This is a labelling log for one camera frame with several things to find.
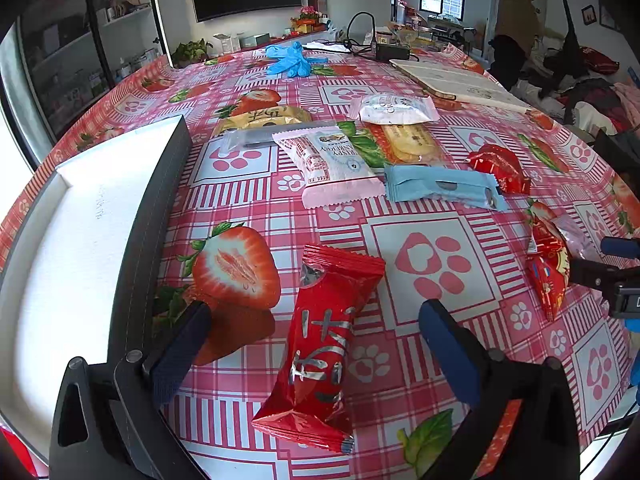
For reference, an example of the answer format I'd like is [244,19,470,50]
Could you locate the white clear snack packet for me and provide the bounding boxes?
[347,93,440,126]

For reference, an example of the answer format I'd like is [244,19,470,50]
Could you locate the blue rubber gloves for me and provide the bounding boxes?
[265,41,328,78]

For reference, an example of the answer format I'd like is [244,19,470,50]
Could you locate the person in brown vest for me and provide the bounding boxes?
[489,0,564,91]

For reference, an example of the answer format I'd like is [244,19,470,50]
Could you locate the potted green plant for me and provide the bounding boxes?
[171,38,210,68]

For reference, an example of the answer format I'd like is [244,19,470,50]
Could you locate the mauve snack packet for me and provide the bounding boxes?
[551,214,601,262]

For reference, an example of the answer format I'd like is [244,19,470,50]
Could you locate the black power adapter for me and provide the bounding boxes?
[375,44,411,63]

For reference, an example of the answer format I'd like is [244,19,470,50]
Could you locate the white tray box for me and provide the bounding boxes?
[1,116,192,458]

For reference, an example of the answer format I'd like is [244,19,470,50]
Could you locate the long red snack packet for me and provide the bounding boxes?
[252,244,385,454]

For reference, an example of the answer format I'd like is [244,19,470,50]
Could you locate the pink white snack packet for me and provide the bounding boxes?
[272,126,385,209]

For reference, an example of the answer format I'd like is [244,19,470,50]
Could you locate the light blue snack packet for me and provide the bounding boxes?
[384,165,509,212]

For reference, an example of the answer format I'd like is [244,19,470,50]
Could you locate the pile of clothes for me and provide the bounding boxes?
[514,34,640,162]

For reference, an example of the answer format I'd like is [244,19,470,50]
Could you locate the white shelf unit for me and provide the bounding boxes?
[17,0,163,140]

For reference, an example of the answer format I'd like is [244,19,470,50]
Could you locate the red gold snack packet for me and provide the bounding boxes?
[526,200,570,322]

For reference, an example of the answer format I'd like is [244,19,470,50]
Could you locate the strawberry pattern tablecloth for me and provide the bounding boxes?
[1,51,632,479]

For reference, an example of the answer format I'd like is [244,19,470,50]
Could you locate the yellow biscuit packet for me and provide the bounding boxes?
[337,120,447,168]

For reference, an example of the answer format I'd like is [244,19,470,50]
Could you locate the white folded mat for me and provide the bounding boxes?
[390,60,529,113]

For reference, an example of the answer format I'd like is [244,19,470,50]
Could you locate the red flower arrangement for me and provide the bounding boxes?
[298,6,321,23]

